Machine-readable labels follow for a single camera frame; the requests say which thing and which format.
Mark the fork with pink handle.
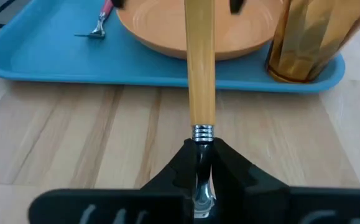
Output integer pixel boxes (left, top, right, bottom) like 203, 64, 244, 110
73, 0, 115, 40

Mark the blue plastic tray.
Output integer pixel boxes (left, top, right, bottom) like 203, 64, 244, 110
0, 0, 346, 94

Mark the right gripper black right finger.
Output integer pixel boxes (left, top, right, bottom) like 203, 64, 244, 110
212, 138, 360, 224

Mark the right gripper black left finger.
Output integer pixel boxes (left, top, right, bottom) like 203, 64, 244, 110
29, 139, 198, 224

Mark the spoon with yellow handle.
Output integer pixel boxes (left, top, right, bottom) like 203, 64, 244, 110
184, 0, 217, 218

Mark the amber faceted plastic cup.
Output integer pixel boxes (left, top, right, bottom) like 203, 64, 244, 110
265, 0, 360, 84

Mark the orange plate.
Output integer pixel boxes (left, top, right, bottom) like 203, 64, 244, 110
116, 0, 285, 61

